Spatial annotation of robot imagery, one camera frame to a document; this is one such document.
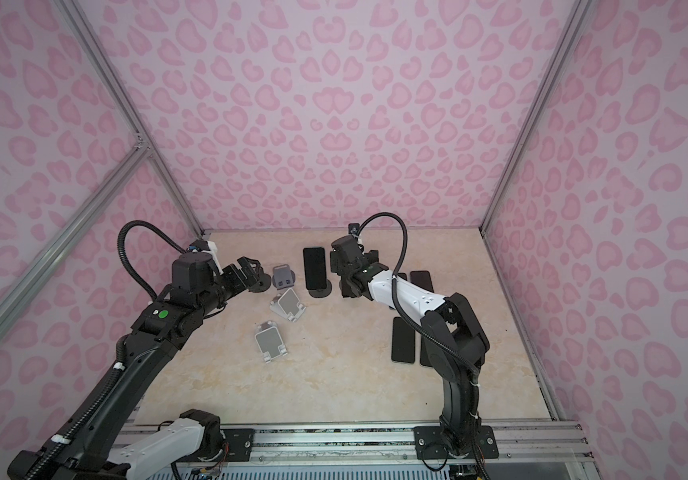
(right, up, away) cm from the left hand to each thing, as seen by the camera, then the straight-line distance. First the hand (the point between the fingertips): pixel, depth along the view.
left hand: (248, 264), depth 74 cm
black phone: (+14, -2, +21) cm, 25 cm away
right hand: (+26, +3, +18) cm, 32 cm away
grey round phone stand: (+2, -5, +28) cm, 29 cm away
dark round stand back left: (+14, -11, +29) cm, 34 cm away
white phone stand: (+6, -13, +17) cm, 22 cm away
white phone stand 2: (+2, -22, +12) cm, 25 cm away
